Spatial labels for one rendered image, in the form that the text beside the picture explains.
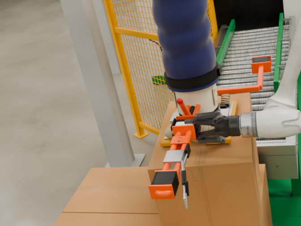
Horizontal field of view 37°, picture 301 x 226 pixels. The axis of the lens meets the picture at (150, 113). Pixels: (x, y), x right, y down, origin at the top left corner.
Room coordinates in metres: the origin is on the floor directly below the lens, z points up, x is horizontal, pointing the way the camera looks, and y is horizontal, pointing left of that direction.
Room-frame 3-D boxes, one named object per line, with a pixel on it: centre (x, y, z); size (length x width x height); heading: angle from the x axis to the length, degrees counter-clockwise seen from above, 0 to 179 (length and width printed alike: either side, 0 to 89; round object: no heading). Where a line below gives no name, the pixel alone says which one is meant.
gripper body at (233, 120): (1.41, -0.26, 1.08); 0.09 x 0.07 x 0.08; 70
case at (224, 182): (1.70, -0.21, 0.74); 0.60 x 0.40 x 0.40; 164
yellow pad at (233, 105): (1.68, -0.29, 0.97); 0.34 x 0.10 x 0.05; 160
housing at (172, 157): (1.28, -0.04, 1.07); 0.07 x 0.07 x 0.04; 70
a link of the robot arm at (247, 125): (1.39, -0.33, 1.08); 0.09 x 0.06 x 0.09; 160
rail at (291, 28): (3.01, -1.10, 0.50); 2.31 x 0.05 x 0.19; 158
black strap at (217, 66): (1.71, -0.21, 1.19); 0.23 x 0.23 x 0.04
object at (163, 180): (1.15, 0.01, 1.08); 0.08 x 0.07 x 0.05; 160
